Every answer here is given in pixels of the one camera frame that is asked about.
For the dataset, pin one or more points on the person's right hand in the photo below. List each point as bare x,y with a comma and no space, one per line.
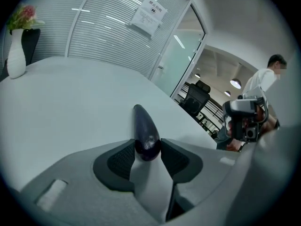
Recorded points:
234,146

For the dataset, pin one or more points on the black office chair with backpack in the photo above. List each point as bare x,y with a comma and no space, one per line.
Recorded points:
31,43

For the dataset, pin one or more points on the small round pendant lamp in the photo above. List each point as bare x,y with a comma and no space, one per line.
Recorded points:
197,75
227,93

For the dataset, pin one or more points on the purple eggplant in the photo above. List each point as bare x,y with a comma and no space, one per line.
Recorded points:
145,135

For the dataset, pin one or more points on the white ribbed vase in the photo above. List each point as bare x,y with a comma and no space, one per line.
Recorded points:
16,58

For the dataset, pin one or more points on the white paper sign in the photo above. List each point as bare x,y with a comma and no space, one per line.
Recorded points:
148,15

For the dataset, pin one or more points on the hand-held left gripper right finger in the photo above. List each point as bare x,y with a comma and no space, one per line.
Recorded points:
183,160

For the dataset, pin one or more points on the glass door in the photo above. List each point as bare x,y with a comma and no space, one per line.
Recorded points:
183,55

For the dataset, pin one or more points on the black mesh office chair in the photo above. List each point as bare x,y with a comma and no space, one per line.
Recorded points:
196,98

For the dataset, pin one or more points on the large round pendant lamp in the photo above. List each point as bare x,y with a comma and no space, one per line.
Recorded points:
235,83

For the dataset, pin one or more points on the black metal railing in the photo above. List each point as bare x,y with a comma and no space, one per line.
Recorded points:
211,109

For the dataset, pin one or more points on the grey rectangular table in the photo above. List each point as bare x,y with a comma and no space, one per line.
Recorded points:
70,102

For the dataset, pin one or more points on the person's right forearm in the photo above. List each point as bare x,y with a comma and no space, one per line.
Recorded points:
268,123

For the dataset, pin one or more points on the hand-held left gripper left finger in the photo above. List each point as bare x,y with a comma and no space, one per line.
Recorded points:
70,185

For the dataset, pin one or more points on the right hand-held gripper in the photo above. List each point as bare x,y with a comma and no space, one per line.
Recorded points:
242,107

